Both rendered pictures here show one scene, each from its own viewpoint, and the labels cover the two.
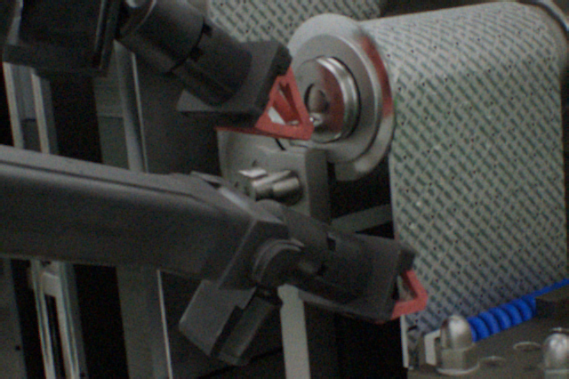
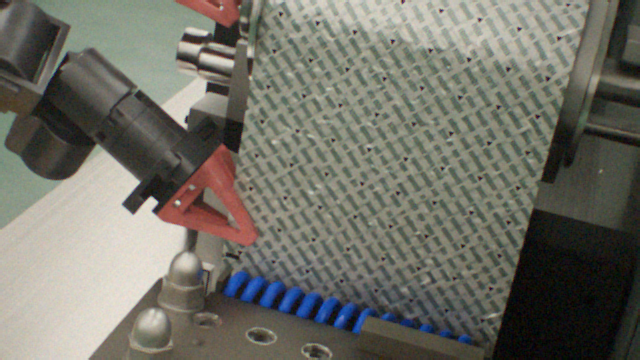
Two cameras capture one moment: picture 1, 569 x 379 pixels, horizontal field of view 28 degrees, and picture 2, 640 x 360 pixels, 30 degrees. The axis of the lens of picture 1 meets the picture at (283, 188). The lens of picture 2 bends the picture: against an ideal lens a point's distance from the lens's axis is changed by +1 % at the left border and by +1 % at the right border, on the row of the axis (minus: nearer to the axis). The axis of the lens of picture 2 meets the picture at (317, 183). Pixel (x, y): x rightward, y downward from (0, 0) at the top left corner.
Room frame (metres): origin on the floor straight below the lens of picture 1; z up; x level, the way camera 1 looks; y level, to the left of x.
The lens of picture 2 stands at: (0.44, -0.80, 1.49)
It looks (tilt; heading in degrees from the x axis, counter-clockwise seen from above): 23 degrees down; 49
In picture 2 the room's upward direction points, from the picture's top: 11 degrees clockwise
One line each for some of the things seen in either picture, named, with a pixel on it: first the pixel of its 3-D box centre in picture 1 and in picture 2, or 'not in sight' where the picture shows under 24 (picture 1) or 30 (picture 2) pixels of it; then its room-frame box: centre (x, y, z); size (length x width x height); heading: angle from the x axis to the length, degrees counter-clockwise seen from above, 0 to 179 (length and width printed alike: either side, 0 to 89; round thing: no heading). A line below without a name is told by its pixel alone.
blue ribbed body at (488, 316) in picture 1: (511, 320); (351, 324); (1.01, -0.20, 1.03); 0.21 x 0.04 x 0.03; 129
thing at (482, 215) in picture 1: (486, 236); (371, 226); (1.03, -0.18, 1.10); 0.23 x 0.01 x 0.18; 129
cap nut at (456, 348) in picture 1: (456, 342); (184, 277); (0.89, -0.13, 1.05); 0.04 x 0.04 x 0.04
